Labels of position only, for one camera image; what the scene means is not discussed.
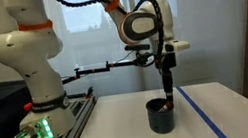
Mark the white sheer curtain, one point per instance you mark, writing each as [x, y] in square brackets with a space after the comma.
[211, 24]

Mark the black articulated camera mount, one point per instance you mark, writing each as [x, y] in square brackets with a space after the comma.
[97, 70]

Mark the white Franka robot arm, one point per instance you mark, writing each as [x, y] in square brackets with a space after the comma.
[40, 76]

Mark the orange Expo marker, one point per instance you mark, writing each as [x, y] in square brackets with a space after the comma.
[169, 105]

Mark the dark blue cup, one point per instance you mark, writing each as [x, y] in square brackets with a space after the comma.
[161, 120]

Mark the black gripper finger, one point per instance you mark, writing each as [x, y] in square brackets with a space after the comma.
[169, 95]

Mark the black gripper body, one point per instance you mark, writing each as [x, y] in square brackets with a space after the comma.
[167, 61]

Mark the blue tape strip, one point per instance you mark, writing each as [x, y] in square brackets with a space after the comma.
[202, 115]

